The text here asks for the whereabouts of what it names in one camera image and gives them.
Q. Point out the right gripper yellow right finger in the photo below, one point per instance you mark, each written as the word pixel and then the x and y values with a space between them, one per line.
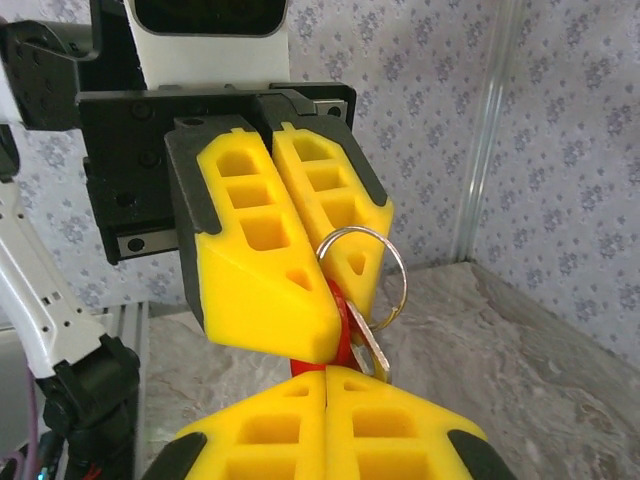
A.
pixel 340 425

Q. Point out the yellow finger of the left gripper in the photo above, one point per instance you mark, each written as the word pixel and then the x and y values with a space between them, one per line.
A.
pixel 250 300
pixel 350 175

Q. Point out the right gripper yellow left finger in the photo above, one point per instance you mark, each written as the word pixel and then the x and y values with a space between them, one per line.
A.
pixel 315 425

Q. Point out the silver metal keyring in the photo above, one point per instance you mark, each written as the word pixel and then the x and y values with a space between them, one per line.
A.
pixel 350 230

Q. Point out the red plastic key tag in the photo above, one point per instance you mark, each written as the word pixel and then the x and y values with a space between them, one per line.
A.
pixel 341 325

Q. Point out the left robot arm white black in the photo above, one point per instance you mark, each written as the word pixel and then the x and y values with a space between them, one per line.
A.
pixel 50 310

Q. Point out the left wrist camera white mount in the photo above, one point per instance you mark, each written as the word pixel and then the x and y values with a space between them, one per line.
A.
pixel 210 60

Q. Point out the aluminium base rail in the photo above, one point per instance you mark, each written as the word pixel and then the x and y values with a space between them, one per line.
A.
pixel 130 330

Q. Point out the aluminium left corner post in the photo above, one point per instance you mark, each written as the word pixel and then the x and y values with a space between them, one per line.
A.
pixel 480 175

